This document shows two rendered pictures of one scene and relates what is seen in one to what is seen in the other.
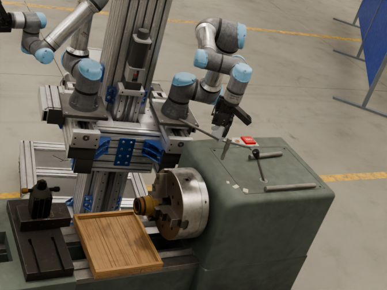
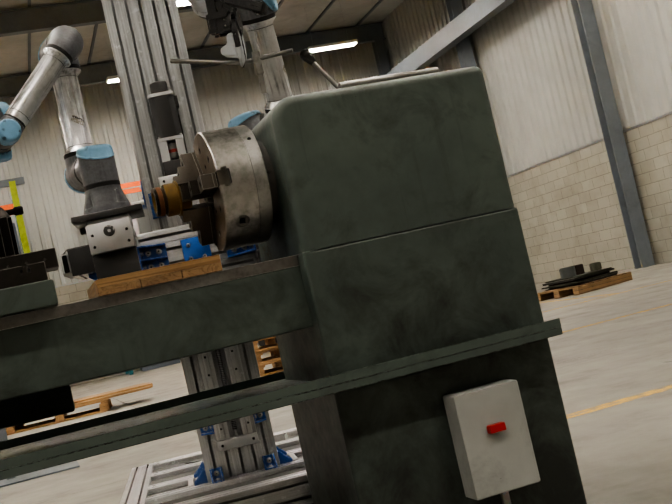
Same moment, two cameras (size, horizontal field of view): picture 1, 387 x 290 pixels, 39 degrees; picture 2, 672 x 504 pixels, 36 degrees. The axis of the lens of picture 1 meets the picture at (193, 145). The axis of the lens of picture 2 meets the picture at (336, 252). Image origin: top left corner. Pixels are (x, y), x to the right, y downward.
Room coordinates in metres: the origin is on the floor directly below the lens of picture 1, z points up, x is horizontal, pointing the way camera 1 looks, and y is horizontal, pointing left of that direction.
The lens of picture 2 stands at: (-0.52, -1.01, 0.75)
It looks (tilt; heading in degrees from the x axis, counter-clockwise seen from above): 2 degrees up; 17
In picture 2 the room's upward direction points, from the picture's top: 13 degrees counter-clockwise
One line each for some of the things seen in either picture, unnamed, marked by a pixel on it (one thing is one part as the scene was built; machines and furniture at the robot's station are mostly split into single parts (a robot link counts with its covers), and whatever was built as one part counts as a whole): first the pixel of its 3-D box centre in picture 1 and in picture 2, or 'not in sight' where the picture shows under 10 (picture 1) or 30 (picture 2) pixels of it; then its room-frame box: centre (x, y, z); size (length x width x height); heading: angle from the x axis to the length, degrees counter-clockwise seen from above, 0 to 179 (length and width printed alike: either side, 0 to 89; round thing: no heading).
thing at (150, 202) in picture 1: (145, 205); (171, 199); (1.91, 0.12, 1.08); 0.09 x 0.09 x 0.09; 34
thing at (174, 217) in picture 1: (169, 216); (204, 185); (1.87, 0.00, 1.09); 0.12 x 0.11 x 0.05; 34
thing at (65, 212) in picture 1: (43, 216); (15, 266); (1.74, 0.50, 1.00); 0.20 x 0.10 x 0.05; 124
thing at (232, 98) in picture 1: (233, 95); not in sight; (2.05, -0.09, 1.63); 0.08 x 0.08 x 0.05
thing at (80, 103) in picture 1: (84, 96); (105, 199); (2.45, 0.60, 1.21); 0.15 x 0.15 x 0.10
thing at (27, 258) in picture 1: (38, 236); (7, 285); (1.67, 0.49, 0.95); 0.43 x 0.18 x 0.04; 34
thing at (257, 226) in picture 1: (247, 198); (367, 170); (2.23, -0.33, 1.06); 0.59 x 0.48 x 0.39; 124
